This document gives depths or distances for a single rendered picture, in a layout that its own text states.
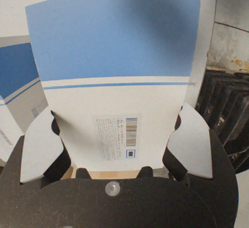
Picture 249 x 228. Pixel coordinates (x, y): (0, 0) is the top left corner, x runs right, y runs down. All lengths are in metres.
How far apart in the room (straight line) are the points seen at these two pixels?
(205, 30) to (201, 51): 0.03
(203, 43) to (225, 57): 1.05
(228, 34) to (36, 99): 1.29
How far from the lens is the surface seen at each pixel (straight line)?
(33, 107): 0.20
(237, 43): 1.36
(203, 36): 0.23
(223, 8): 1.23
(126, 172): 0.33
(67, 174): 0.40
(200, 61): 0.23
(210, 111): 0.77
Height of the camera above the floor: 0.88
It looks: 60 degrees down
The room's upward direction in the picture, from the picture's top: 176 degrees clockwise
